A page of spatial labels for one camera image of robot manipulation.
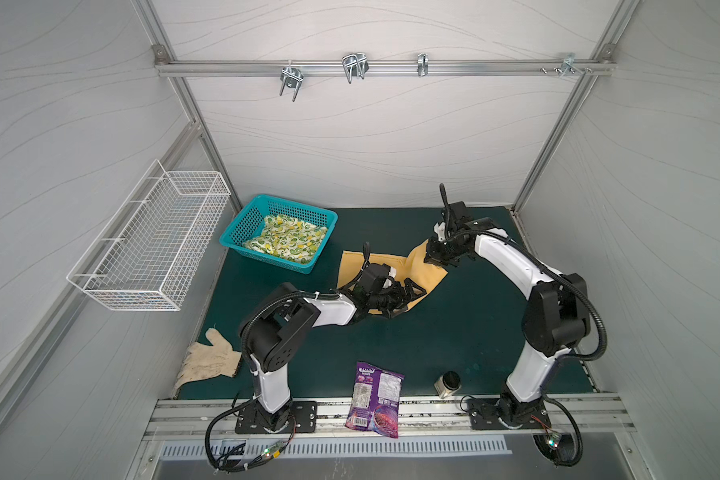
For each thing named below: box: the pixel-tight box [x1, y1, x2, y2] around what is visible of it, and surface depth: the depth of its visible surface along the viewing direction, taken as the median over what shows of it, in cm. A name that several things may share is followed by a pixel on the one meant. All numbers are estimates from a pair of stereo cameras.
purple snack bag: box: [345, 361, 405, 439], surface depth 76 cm
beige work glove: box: [173, 328, 241, 397], surface depth 83 cm
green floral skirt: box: [242, 214, 328, 264], surface depth 106 cm
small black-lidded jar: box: [434, 370, 462, 399], surface depth 73 cm
